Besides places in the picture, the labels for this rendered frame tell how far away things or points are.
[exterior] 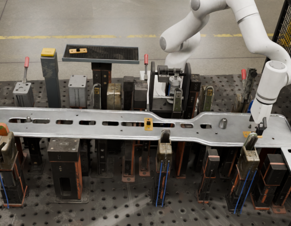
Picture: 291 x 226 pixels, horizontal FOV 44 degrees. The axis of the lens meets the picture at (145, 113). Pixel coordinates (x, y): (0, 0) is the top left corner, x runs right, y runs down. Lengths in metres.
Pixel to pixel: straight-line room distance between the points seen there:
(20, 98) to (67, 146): 0.40
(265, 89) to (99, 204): 0.88
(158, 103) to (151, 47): 2.49
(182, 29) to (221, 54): 2.50
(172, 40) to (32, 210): 1.06
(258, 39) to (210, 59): 2.71
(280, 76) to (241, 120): 0.37
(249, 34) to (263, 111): 0.31
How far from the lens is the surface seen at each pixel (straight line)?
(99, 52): 1.79
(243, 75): 1.80
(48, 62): 1.81
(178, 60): 2.01
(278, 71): 1.43
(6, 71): 3.89
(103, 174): 1.78
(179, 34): 1.85
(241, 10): 1.50
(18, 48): 4.27
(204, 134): 1.60
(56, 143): 1.49
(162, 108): 1.77
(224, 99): 2.35
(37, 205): 1.73
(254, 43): 1.47
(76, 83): 1.66
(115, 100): 1.67
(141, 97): 1.71
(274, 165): 1.60
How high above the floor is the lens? 2.06
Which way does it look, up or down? 40 degrees down
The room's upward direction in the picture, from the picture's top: 5 degrees clockwise
